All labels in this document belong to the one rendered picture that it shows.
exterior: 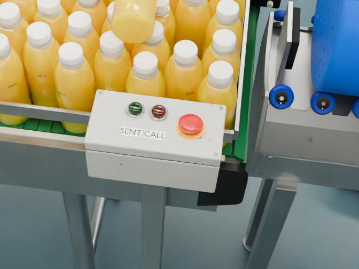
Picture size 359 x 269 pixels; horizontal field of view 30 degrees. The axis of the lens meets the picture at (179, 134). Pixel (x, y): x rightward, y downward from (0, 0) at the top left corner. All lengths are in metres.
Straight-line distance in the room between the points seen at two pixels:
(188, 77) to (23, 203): 1.19
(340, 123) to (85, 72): 0.47
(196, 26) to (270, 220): 0.60
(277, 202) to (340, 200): 0.73
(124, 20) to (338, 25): 0.33
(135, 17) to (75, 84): 0.15
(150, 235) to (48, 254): 0.87
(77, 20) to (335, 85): 0.44
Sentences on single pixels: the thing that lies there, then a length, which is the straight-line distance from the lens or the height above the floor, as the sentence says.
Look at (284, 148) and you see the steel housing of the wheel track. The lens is 1.29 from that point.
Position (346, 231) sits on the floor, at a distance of 2.22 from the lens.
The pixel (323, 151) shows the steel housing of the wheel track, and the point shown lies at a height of 0.85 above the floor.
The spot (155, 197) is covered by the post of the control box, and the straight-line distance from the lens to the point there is 1.14.
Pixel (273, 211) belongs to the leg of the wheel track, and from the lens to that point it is 1.60.
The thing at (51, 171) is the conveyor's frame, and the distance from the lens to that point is 1.30.
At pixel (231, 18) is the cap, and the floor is 1.08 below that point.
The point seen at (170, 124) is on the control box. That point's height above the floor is 1.10.
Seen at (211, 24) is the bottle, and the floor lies 1.05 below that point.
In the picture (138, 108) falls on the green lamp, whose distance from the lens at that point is 0.99.
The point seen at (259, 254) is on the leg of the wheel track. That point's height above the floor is 0.28.
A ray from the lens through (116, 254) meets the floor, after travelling 2.09.
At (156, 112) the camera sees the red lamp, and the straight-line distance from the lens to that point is 0.99.
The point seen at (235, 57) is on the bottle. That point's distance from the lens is 1.14.
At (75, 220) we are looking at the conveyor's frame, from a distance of 1.47.
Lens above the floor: 1.91
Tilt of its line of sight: 56 degrees down
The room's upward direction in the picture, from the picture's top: 5 degrees clockwise
